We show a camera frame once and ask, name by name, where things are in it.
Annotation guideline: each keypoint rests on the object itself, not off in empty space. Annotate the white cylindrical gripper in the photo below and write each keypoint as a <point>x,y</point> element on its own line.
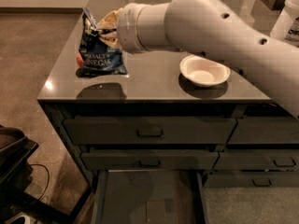
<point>127,27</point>

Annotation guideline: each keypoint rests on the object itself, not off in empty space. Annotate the blue chip bag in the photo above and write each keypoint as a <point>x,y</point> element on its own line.
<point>99,59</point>

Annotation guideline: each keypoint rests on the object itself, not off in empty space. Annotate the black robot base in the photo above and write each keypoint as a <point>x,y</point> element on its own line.
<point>15,150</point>

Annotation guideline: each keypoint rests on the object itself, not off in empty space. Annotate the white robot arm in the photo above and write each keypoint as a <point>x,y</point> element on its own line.
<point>211,28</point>

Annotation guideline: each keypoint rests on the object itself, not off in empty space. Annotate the top left drawer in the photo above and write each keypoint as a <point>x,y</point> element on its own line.
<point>148,130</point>

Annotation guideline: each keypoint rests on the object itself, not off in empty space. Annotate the grey counter cabinet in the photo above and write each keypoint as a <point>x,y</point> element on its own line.
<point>153,87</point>

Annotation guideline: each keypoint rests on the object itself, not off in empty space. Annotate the middle left drawer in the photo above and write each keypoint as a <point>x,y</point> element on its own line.
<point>142,159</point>

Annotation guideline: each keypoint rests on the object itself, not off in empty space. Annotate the open bottom left drawer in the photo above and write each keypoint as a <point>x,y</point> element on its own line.
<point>149,197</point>

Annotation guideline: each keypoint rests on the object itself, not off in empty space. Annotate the top right drawer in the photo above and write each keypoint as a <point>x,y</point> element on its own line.
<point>266,131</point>

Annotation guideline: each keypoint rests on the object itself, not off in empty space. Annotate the middle right drawer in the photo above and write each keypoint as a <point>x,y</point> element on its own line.
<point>258,160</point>

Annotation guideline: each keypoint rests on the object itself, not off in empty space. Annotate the bottom right drawer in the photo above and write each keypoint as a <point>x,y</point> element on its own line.
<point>260,180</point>

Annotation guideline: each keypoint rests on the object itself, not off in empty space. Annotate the red apple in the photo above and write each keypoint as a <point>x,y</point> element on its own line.
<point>80,61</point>

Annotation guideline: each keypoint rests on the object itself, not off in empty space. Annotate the white paper bowl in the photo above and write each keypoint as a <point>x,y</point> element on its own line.
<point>203,72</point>

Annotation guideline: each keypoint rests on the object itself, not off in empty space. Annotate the white plastic canister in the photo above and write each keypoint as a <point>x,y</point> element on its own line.
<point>286,27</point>

